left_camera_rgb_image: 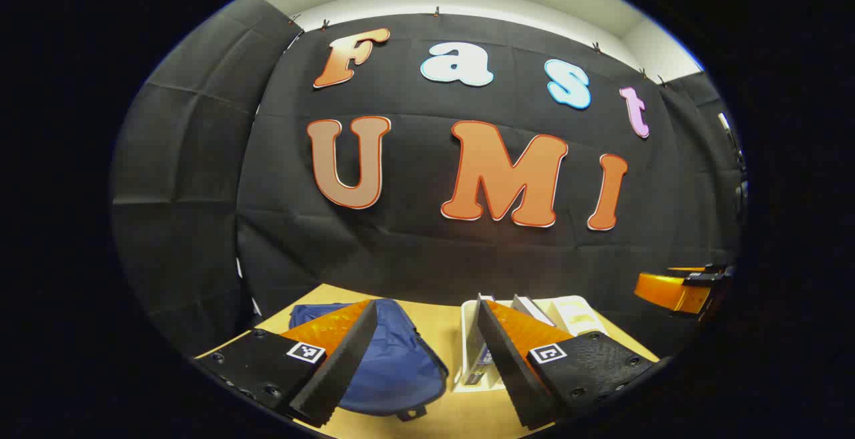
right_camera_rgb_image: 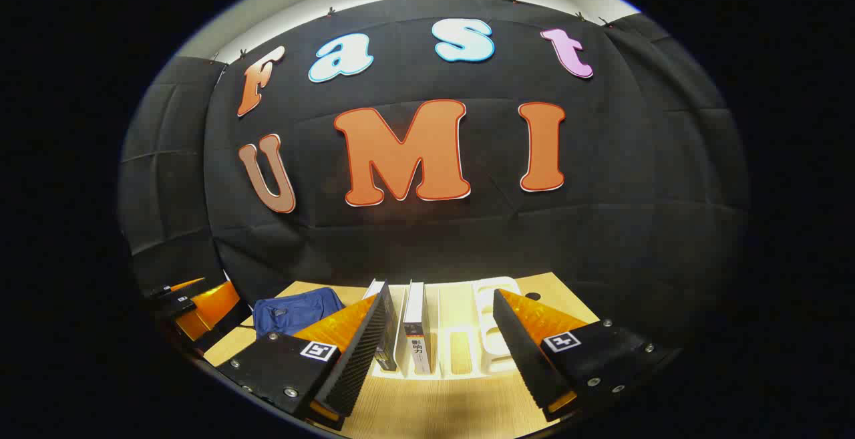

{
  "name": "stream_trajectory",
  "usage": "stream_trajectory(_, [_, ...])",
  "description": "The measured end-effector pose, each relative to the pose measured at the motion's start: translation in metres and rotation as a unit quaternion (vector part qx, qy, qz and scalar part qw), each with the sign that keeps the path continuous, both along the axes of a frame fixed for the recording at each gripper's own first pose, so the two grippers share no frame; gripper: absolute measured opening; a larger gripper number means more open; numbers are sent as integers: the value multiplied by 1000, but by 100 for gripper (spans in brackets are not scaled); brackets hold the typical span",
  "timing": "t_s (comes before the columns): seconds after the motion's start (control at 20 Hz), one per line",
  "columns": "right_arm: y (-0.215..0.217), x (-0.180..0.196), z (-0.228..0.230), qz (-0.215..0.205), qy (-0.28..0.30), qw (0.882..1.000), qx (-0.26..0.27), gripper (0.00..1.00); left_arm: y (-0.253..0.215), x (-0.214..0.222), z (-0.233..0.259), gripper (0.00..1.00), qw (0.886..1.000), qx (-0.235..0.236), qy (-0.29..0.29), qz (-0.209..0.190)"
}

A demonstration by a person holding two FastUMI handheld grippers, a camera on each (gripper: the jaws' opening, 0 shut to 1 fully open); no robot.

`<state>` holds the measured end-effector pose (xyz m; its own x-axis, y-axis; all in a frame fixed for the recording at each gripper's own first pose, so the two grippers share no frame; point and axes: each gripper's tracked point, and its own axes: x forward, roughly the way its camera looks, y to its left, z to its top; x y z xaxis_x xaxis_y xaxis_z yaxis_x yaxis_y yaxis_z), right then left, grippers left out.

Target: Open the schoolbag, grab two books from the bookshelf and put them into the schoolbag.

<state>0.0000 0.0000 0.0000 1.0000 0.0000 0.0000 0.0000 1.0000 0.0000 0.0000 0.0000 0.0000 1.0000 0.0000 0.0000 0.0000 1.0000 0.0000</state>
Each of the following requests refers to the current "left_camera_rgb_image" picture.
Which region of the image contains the cream plastic bookshelf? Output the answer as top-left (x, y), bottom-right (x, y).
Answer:
top-left (453, 295), bottom-right (609, 393)

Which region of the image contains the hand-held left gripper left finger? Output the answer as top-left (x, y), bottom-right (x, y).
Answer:
top-left (192, 299), bottom-right (380, 428)

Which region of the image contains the blue cover book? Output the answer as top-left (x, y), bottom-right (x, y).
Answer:
top-left (468, 299), bottom-right (498, 386)

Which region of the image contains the white portrait cover book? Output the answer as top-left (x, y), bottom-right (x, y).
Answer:
top-left (511, 295), bottom-right (555, 327)

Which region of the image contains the blue schoolbag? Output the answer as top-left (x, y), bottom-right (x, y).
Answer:
top-left (289, 299), bottom-right (450, 421)

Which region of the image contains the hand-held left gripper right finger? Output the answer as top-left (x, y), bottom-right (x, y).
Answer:
top-left (476, 294), bottom-right (661, 430)

